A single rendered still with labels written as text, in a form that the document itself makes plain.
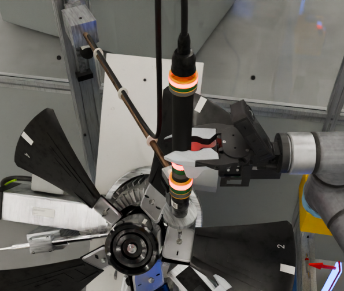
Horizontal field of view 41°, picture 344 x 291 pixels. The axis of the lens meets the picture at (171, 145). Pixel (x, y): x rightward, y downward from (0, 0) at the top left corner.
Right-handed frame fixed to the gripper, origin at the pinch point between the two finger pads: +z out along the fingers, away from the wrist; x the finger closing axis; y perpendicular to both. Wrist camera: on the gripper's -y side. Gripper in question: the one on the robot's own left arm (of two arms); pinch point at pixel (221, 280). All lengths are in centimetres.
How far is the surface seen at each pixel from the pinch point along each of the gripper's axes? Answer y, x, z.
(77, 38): 2, -21, 69
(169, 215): 4.7, -13.9, 11.6
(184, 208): 2.2, -16.9, 9.6
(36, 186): 28, 1, 46
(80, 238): 23.0, 4.6, 28.3
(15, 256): 58, 112, 106
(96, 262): 21.7, 2.6, 19.0
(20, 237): 53, 112, 116
